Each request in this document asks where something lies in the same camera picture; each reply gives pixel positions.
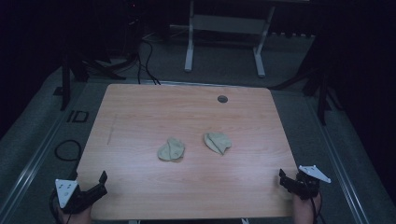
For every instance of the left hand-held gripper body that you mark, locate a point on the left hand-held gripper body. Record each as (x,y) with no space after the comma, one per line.
(66,191)

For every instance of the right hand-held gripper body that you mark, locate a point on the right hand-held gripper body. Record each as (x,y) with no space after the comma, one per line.
(306,188)

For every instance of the beige sock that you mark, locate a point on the beige sock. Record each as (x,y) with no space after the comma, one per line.
(218,142)
(171,150)

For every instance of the person's right hand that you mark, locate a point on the person's right hand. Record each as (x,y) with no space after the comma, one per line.
(303,211)

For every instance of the person's left hand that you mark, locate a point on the person's left hand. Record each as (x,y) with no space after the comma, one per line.
(77,217)

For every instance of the black metal stand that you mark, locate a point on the black metal stand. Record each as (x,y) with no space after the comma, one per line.
(322,96)
(65,84)

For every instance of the black computer tower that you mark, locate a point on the black computer tower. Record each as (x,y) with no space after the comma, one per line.
(134,28)

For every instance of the metal floor rail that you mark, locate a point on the metal floor rail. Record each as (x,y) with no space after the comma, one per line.
(28,174)
(339,168)

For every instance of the white desk frame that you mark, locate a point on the white desk frame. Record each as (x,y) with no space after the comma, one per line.
(225,24)

